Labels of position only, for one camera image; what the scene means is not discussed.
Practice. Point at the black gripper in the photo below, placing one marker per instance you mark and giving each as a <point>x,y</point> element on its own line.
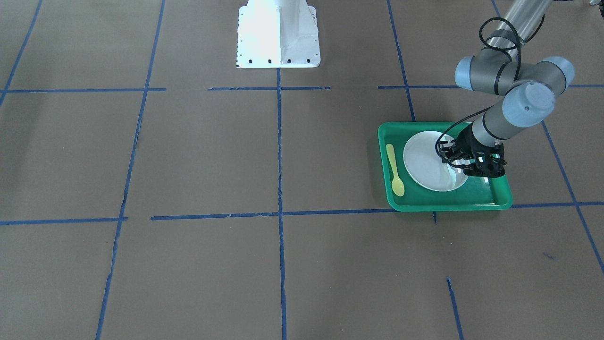
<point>464,142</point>

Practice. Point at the white round plate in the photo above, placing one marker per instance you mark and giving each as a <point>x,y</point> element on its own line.
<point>425,166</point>

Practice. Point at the yellow plastic spoon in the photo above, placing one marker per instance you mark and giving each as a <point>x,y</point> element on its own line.
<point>397,184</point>

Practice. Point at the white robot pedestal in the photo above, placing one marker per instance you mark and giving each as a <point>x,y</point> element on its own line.
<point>277,34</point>

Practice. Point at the green plastic tray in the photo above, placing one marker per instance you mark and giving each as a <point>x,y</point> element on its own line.
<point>476,194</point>

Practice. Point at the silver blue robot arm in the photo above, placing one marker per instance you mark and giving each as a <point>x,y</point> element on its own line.
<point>528,91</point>

